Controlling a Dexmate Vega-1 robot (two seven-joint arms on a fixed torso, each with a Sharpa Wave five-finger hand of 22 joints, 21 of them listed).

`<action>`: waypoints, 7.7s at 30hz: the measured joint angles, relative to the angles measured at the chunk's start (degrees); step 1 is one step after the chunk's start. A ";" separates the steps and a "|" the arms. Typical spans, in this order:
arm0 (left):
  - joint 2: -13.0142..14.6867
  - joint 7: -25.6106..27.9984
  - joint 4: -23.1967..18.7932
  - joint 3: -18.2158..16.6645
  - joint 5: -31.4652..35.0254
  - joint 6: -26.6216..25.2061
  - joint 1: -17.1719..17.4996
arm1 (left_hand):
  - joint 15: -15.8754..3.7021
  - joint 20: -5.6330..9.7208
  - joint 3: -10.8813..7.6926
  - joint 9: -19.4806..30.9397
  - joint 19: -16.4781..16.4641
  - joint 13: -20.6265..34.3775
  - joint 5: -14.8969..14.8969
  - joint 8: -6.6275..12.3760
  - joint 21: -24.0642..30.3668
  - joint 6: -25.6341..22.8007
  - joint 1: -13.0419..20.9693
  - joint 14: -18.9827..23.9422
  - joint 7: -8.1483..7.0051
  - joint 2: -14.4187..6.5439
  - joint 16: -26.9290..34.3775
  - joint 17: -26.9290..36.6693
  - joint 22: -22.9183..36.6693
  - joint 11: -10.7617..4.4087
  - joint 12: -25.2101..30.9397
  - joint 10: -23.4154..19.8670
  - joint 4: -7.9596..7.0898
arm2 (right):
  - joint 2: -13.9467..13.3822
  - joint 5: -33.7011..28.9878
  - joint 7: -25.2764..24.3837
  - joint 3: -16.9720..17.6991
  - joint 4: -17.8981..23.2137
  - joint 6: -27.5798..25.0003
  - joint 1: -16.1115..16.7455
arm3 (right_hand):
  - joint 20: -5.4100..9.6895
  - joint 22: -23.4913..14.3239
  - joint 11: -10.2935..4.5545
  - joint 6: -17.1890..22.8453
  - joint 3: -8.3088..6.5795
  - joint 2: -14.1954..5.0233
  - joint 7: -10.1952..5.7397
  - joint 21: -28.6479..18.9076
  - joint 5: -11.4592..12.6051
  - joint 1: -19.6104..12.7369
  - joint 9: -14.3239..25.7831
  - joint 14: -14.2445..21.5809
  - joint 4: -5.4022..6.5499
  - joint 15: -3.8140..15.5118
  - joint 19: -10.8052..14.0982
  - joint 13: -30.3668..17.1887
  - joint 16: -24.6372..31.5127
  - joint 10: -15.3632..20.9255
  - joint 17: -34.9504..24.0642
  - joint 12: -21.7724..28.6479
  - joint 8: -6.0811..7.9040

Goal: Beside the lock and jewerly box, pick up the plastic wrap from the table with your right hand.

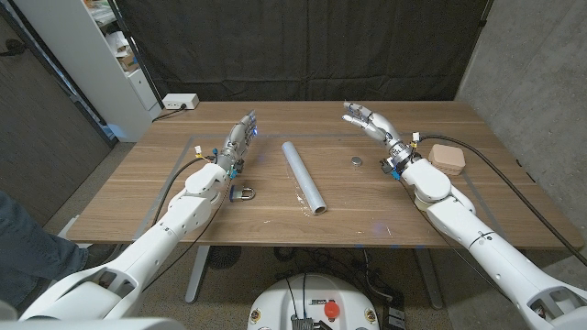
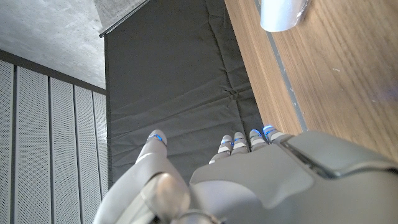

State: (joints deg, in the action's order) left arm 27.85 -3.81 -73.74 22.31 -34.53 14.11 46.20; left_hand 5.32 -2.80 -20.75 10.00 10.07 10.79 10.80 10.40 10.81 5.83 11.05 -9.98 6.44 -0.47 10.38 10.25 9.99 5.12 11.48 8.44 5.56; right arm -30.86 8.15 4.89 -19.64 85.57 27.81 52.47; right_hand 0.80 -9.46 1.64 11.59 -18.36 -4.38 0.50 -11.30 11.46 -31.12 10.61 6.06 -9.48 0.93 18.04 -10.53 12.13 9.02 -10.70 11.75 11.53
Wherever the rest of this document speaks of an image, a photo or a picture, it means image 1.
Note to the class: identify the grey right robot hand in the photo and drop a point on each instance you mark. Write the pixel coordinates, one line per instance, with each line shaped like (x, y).
(383, 130)

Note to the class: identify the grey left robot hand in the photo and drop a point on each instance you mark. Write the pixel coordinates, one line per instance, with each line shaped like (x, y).
(236, 144)

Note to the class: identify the plastic wrap roll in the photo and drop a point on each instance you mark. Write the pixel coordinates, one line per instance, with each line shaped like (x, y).
(302, 176)

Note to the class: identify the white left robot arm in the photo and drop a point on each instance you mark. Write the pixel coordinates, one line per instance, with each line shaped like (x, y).
(156, 238)

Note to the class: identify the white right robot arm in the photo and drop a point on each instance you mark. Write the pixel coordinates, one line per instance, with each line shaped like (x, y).
(495, 256)

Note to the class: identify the pink jewelry box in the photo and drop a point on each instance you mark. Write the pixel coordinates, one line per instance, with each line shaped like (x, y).
(447, 158)

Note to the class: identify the white power strip box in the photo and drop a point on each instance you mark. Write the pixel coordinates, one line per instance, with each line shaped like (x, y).
(181, 101)

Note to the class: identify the cardboard box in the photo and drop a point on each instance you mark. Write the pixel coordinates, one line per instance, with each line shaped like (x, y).
(128, 62)

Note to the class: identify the small round metal disc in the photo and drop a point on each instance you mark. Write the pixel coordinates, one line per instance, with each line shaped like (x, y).
(357, 161)

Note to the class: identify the silver padlock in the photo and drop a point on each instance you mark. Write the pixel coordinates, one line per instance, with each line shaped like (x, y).
(237, 194)

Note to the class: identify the black round floor object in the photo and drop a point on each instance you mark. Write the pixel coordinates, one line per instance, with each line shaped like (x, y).
(224, 256)

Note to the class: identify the black backdrop curtain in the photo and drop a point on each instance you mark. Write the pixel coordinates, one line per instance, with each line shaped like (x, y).
(298, 46)

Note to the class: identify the black backdrop stand pole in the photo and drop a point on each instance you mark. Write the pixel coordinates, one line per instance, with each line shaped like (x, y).
(483, 18)
(137, 55)

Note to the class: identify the white robot torso base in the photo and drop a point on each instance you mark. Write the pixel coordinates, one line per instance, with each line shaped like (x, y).
(284, 302)

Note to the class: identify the white shelf cabinet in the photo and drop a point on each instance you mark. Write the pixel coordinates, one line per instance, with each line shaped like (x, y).
(78, 55)

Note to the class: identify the red emergency stop button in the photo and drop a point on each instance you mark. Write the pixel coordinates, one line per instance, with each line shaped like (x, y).
(331, 309)

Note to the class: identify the black floor power strip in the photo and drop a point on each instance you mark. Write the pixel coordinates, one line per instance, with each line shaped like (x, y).
(394, 316)

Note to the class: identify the person in blue jeans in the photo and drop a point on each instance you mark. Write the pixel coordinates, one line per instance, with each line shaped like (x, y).
(27, 252)

